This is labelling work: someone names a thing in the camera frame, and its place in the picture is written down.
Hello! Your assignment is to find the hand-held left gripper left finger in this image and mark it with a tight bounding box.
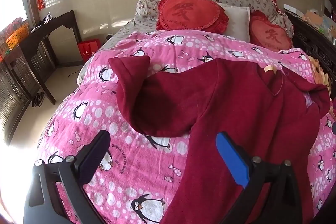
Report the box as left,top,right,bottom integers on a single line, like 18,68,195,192
23,130,111,224

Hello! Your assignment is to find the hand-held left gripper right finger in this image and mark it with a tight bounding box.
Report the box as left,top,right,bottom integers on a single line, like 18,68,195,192
216,132,306,224

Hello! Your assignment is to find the dark red sweater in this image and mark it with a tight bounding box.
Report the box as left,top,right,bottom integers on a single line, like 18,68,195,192
108,55,331,224

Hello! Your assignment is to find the pink penguin blanket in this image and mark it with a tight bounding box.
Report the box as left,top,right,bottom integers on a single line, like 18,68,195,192
37,30,336,224

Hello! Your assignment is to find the pair of dark shoes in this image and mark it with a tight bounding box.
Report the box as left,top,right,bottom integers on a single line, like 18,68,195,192
31,91,46,108

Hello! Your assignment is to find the red gift bag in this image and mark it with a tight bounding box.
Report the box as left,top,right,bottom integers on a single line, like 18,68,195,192
77,39,101,62

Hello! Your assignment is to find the dark slatted wooden cabinet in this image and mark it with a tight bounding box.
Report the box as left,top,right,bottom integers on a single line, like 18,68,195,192
0,45,35,144

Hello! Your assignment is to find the yellow printed cloth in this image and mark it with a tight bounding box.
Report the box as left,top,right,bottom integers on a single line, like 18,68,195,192
308,56,332,90

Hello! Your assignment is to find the small red heart pillow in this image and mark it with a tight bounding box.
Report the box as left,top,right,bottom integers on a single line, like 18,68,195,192
249,10,293,51

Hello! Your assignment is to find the dark wooden table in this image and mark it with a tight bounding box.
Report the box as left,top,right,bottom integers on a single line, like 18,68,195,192
20,10,83,105

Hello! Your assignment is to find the white pillow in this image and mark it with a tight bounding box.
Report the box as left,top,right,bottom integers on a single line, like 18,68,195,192
217,3,251,42

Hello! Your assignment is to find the orange plastic basket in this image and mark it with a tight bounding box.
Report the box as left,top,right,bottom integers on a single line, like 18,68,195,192
6,24,29,50

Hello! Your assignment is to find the large red heart pillow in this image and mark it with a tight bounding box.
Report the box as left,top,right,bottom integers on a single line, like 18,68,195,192
156,0,229,33

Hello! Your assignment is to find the short floral pillow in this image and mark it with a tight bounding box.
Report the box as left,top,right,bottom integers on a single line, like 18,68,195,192
135,0,174,23

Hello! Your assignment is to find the carved dark wooden bed frame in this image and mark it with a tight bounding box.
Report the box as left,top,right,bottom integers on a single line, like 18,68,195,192
285,10,336,98

